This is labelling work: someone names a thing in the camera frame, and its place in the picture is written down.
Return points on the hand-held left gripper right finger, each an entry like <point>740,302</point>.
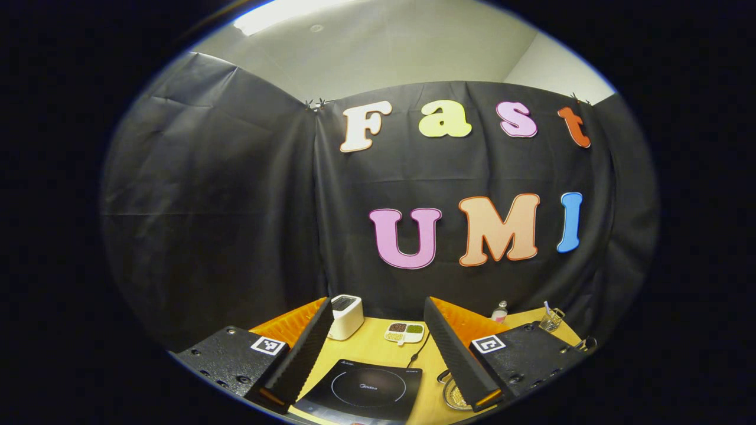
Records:
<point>455,354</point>

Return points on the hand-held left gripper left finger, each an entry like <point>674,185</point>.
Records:
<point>307,348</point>

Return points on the black induction cooktop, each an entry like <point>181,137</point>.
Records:
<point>360,389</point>

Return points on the white toaster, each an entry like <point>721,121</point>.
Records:
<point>344,316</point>

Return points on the white divided dish of beans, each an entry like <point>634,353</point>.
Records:
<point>404,332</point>

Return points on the white bottle with pink label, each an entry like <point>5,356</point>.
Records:
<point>500,313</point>

